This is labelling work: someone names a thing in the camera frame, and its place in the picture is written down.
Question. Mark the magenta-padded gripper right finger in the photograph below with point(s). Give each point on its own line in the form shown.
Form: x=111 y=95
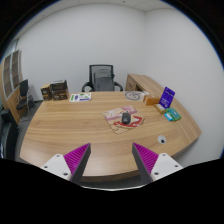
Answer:
x=165 y=163

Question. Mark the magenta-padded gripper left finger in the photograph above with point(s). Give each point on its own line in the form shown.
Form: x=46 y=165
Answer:
x=58 y=163

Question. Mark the black computer mouse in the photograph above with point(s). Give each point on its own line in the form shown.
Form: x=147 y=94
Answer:
x=126 y=118

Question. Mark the teal small packet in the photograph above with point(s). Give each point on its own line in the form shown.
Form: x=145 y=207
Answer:
x=168 y=116

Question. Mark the green small packet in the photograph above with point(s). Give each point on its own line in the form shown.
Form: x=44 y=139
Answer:
x=175 y=113

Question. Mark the black sofa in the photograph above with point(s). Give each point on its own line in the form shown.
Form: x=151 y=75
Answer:
x=6 y=133

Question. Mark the small orange box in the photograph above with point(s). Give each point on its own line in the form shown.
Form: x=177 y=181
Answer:
x=152 y=100

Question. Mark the purple standing sign card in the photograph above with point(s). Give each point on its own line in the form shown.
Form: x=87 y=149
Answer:
x=167 y=97

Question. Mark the large brown cardboard box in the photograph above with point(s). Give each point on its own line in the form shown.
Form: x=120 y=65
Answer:
x=60 y=95

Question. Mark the white sheet with coloured shapes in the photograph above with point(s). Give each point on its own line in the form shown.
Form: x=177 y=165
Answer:
x=80 y=97

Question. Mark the round grey disc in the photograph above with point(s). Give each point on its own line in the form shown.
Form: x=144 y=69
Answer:
x=133 y=96

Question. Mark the black cardboard box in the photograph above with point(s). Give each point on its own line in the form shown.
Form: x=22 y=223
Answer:
x=59 y=85

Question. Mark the black visitor chair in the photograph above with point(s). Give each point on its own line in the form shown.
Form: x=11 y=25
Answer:
x=23 y=88

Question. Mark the wooden side desk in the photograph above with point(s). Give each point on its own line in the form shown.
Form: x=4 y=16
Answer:
x=141 y=81

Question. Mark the black mesh office chair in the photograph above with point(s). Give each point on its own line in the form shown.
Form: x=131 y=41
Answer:
x=91 y=75

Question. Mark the grey backpack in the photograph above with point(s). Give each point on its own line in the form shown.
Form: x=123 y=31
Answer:
x=104 y=80

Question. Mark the wooden shelf unit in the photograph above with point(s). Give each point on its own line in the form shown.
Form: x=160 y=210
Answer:
x=10 y=76

